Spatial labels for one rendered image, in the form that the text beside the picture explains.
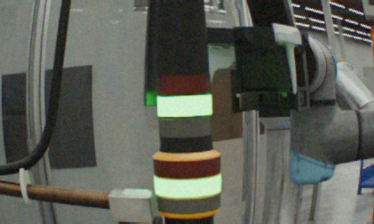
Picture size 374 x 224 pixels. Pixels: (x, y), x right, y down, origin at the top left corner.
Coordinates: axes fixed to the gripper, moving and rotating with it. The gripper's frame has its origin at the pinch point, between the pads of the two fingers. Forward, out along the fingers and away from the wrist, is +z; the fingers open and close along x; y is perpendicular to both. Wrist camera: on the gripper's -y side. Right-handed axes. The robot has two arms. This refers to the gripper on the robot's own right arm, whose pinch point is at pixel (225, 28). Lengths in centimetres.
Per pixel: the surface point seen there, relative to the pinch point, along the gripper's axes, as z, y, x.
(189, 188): 9.8, 10.8, -1.2
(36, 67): -46, -1, 61
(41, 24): -46, -11, 61
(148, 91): 7.8, 4.7, 2.4
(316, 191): -564, 126, 127
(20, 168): 14.0, 10.2, 12.0
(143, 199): 10.5, 11.7, 1.9
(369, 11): -379, -55, 20
